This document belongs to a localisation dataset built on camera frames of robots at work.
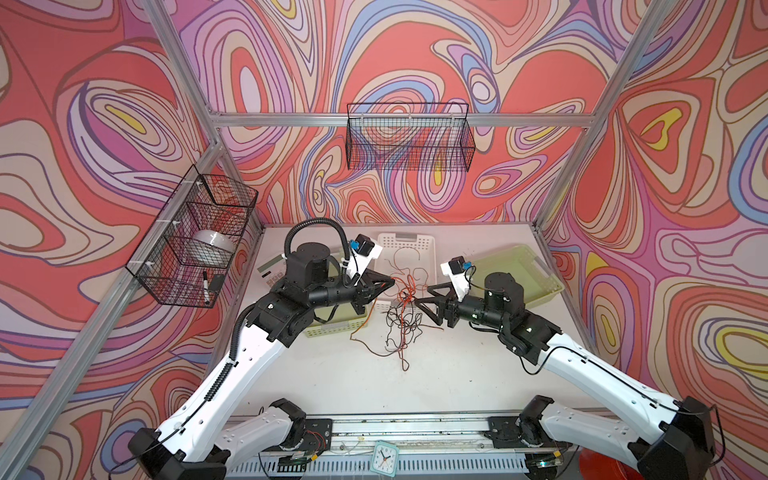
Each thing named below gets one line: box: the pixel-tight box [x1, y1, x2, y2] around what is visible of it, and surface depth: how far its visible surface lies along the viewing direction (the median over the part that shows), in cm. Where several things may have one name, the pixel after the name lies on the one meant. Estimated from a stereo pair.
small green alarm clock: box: [370, 440, 400, 478], surface depth 70 cm
